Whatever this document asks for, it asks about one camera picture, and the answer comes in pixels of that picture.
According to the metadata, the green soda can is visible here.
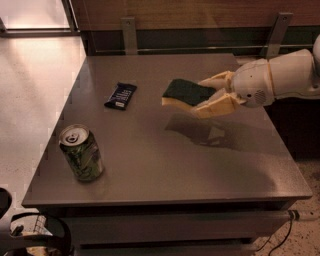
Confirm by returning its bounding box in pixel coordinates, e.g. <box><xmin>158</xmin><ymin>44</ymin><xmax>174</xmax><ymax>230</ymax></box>
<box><xmin>59</xmin><ymin>124</ymin><xmax>104</xmax><ymax>182</ymax></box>

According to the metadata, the right metal wall bracket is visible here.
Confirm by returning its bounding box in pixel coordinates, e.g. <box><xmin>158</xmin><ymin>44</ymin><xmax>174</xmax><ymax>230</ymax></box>
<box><xmin>263</xmin><ymin>12</ymin><xmax>293</xmax><ymax>59</ymax></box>

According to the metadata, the left metal wall bracket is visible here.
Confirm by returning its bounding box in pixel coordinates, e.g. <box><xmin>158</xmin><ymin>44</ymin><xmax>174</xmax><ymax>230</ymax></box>
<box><xmin>121</xmin><ymin>17</ymin><xmax>138</xmax><ymax>55</ymax></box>

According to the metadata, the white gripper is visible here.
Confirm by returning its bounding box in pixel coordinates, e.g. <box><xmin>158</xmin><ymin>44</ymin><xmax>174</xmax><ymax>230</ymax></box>
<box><xmin>191</xmin><ymin>59</ymin><xmax>275</xmax><ymax>119</ymax></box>

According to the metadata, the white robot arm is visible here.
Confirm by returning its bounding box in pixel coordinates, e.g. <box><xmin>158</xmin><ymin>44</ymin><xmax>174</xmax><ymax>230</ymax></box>
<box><xmin>191</xmin><ymin>36</ymin><xmax>320</xmax><ymax>118</ymax></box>

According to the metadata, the black cable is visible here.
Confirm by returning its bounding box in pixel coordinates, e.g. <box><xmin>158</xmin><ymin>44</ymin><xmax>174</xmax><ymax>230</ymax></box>
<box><xmin>254</xmin><ymin>218</ymin><xmax>294</xmax><ymax>256</ymax></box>

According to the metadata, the metal wall bracket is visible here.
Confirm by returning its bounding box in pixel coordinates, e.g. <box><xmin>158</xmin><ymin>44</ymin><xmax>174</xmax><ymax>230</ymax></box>
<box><xmin>263</xmin><ymin>12</ymin><xmax>293</xmax><ymax>59</ymax></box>
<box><xmin>121</xmin><ymin>17</ymin><xmax>138</xmax><ymax>55</ymax></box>

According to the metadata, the grey drawer cabinet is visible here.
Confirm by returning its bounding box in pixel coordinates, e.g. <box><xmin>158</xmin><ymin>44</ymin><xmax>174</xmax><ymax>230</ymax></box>
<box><xmin>23</xmin><ymin>54</ymin><xmax>311</xmax><ymax>256</ymax></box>

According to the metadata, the white handle bar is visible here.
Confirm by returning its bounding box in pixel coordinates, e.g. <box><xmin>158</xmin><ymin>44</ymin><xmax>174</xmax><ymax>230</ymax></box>
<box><xmin>288</xmin><ymin>209</ymin><xmax>320</xmax><ymax>221</ymax></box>

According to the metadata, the dark blue snack bar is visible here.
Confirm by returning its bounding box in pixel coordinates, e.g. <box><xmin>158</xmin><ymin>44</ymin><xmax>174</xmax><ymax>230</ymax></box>
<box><xmin>104</xmin><ymin>82</ymin><xmax>137</xmax><ymax>110</ymax></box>

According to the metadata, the green and yellow sponge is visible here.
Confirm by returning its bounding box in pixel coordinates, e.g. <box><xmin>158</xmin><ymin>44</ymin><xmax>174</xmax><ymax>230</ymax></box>
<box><xmin>161</xmin><ymin>79</ymin><xmax>216</xmax><ymax>111</ymax></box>

